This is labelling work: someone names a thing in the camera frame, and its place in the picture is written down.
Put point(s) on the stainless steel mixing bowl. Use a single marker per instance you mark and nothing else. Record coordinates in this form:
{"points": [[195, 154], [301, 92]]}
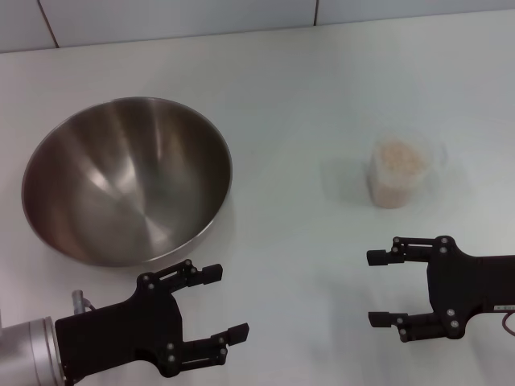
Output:
{"points": [[120, 193]]}

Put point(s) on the clear plastic measuring cup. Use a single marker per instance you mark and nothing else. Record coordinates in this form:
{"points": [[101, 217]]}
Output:
{"points": [[436, 150]]}

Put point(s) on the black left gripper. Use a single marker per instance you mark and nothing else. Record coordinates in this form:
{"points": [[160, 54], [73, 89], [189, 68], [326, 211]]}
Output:
{"points": [[120, 329]]}

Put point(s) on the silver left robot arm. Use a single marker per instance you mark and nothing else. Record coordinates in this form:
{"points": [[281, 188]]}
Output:
{"points": [[28, 354]]}

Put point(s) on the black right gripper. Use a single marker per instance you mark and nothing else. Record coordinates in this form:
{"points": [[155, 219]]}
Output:
{"points": [[466, 281]]}

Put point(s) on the white rice grains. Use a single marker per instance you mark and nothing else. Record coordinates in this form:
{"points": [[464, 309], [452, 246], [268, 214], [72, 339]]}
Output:
{"points": [[398, 169]]}

